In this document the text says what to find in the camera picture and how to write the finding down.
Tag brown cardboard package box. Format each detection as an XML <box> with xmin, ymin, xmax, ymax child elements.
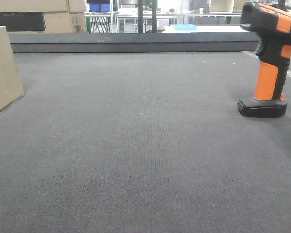
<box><xmin>0</xmin><ymin>26</ymin><xmax>24</xmax><ymax>114</ymax></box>

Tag orange black scanner gun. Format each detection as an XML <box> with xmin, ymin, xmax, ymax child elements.
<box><xmin>237</xmin><ymin>1</ymin><xmax>291</xmax><ymax>118</ymax></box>

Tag large cardboard box stack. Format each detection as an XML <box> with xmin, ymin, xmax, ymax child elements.
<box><xmin>0</xmin><ymin>0</ymin><xmax>86</xmax><ymax>34</ymax></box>

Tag black raised conveyor edge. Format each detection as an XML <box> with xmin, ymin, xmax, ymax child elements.
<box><xmin>8</xmin><ymin>31</ymin><xmax>259</xmax><ymax>53</ymax></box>

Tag blue sheet on board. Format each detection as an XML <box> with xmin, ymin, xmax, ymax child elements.
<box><xmin>170</xmin><ymin>24</ymin><xmax>198</xmax><ymax>31</ymax></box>

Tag metal work table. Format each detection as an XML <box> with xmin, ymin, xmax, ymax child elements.
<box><xmin>85</xmin><ymin>11</ymin><xmax>242</xmax><ymax>34</ymax></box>

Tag blue storage bins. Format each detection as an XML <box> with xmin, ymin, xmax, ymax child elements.
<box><xmin>89</xmin><ymin>3</ymin><xmax>110</xmax><ymax>12</ymax></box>

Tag white flat board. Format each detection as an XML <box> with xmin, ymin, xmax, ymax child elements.
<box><xmin>163</xmin><ymin>25</ymin><xmax>246</xmax><ymax>33</ymax></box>

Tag beige open bin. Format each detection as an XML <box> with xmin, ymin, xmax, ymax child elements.
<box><xmin>209</xmin><ymin>0</ymin><xmax>235</xmax><ymax>13</ymax></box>

